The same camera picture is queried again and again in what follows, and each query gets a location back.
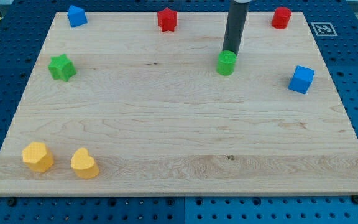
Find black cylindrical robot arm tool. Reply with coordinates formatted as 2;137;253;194
222;0;252;55

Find yellow heart block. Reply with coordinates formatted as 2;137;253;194
70;148;100;179

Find light wooden board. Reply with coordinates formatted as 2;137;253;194
0;12;358;197

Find green cylinder block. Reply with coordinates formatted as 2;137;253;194
216;50;237;76

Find red star block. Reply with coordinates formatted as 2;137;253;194
157;7;178;32

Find green star block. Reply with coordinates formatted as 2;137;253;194
48;54;76;82

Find blue cube block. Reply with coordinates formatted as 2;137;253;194
288;65;315;94

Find blue pentagon block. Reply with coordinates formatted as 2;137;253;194
67;5;88;27

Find red cylinder block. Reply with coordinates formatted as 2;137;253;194
271;7;291;29

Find yellow hexagon block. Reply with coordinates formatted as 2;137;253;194
22;142;55;173

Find white fiducial marker tag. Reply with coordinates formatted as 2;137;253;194
311;22;337;37

